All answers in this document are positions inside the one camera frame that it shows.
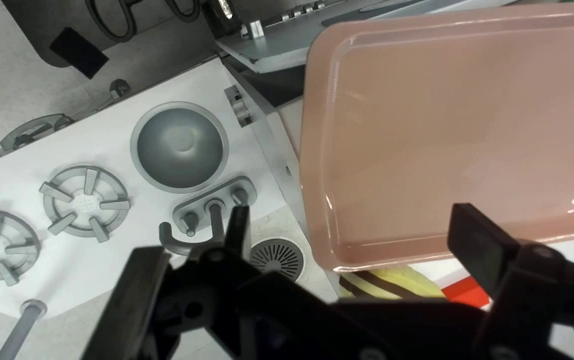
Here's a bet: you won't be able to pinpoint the grey toy faucet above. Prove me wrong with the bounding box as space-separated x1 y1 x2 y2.
157 175 258 256

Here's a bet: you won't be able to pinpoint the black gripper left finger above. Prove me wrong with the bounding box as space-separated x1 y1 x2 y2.
81 246 167 360

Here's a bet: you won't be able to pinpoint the pink plastic tray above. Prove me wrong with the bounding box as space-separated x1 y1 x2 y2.
299 3 574 272

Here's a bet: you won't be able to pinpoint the white toy kitchen counter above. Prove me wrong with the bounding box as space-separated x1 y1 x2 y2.
0 56 341 321

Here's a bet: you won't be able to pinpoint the white toy kitchen cabinet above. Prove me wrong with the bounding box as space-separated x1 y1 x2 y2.
214 0 574 360

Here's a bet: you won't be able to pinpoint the black perforated board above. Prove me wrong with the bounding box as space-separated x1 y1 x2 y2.
1 0 249 65

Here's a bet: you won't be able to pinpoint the grey counter leg pole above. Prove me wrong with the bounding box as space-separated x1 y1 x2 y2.
0 298 47 360

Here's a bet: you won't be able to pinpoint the grey toy sink bowl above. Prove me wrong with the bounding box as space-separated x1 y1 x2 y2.
129 102 230 191

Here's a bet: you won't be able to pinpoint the yellow black striped ball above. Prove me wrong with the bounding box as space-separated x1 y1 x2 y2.
338 265 443 300

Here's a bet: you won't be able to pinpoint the grey toy stove burner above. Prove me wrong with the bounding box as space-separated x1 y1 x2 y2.
40 166 131 242

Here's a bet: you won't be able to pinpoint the red toy block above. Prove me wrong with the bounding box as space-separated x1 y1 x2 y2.
441 276 491 307

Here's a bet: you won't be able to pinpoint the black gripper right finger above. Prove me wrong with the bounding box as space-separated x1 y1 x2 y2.
447 201 519 295

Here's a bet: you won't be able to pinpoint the small black block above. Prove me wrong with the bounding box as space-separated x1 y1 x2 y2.
49 28 107 77

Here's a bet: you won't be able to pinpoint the black scissors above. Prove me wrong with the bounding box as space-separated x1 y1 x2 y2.
84 0 204 42

